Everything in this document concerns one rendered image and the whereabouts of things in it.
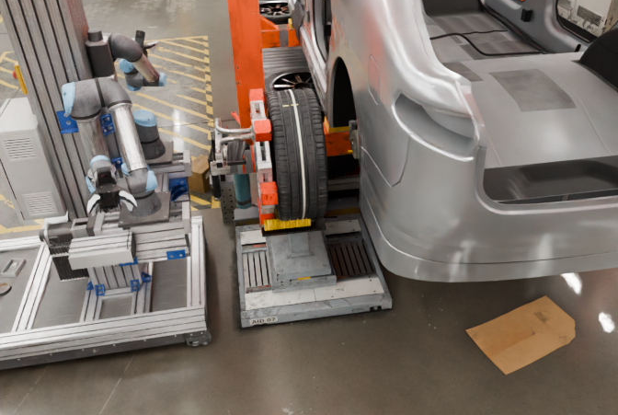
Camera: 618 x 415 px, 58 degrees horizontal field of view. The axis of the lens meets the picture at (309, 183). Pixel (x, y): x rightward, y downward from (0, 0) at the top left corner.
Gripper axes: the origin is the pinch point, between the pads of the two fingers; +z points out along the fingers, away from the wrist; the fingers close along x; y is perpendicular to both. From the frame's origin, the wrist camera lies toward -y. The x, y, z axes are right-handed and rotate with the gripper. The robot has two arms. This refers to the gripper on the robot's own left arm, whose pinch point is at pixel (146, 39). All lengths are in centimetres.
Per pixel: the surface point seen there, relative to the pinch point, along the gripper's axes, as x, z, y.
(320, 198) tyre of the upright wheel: 110, -91, 29
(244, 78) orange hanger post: 61, -19, 7
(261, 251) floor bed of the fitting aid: 81, -46, 108
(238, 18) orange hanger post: 56, -19, -26
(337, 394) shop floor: 131, -140, 107
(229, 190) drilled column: 53, -8, 93
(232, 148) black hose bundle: 67, -85, 12
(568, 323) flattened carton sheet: 251, -91, 88
